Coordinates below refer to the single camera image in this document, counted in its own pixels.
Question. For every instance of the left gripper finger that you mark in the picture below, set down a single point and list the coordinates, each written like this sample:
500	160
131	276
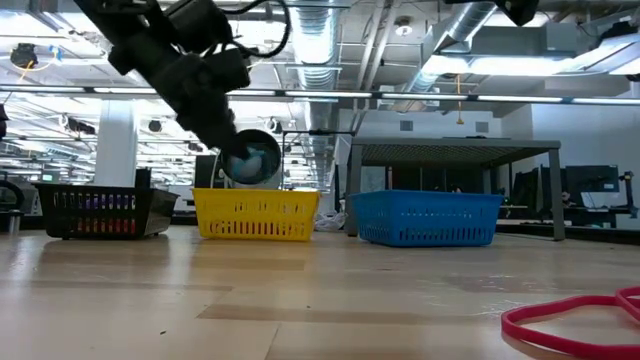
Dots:
235	135
215	135

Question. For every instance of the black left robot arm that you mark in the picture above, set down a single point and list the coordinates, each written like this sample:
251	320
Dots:
145	35

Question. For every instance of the black desk monitor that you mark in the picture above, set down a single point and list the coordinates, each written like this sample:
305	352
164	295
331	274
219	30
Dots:
592	182

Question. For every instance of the black box behind lamp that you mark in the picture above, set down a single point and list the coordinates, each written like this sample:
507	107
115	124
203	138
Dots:
205	172

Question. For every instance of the white cylinder spot lamp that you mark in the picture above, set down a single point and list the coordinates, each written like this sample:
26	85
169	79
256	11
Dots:
275	165

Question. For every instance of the yellow plastic basket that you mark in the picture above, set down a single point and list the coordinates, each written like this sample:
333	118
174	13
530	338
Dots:
255	212

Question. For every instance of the small black box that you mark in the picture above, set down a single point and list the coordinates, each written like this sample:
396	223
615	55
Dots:
142	178

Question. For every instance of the black plastic basket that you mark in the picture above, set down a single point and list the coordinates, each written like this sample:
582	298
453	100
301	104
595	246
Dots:
155	210

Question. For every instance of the long ceiling light strip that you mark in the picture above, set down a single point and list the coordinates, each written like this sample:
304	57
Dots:
425	96

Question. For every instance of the grey perforated metal shelf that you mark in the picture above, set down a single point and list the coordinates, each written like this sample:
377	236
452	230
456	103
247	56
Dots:
450	143

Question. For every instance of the black ceiling fixture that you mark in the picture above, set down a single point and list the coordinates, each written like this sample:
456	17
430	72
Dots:
23	55

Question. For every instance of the blue plastic basket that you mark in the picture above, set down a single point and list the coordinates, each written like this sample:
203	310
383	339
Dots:
425	215

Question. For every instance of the red rubber band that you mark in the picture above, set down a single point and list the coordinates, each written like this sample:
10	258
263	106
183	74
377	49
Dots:
507	321

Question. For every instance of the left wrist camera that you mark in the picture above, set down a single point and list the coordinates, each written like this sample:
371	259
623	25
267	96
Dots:
227	70

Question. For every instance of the silver ribbed ceiling duct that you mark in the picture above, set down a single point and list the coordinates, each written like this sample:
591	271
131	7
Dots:
315	50

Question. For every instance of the silver slanted ceiling duct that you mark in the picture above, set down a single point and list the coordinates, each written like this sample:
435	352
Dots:
425	80

